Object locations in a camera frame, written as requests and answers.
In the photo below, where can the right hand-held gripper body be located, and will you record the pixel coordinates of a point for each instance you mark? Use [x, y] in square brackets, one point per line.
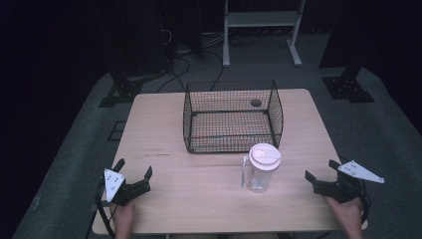
[345, 186]

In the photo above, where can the small dark round object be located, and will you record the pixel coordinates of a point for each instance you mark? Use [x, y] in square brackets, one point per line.
[256, 103]

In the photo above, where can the person's right hand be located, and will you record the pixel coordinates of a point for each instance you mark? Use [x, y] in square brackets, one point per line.
[346, 212]

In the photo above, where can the black stand base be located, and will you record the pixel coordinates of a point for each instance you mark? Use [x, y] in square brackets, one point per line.
[121, 93]
[348, 88]

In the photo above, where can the clear cup with white lid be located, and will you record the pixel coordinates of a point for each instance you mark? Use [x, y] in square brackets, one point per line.
[262, 166]

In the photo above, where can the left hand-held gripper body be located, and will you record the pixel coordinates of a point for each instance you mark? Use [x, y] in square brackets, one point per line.
[129, 191]

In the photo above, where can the person's left hand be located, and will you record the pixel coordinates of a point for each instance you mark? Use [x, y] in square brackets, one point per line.
[123, 217]

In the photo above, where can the white metal stand frame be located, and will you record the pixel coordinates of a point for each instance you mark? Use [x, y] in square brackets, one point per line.
[262, 19]

